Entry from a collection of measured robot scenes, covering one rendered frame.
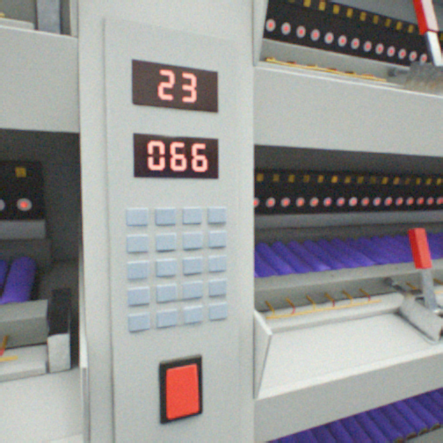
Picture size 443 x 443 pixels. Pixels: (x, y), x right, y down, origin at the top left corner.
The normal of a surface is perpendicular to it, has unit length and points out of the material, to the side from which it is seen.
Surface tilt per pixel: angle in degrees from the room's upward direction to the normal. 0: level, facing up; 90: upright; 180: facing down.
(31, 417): 21
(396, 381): 110
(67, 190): 90
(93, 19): 90
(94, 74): 90
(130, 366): 90
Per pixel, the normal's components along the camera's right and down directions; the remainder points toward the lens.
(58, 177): 0.38, 0.04
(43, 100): 0.36, 0.39
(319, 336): 0.13, -0.92
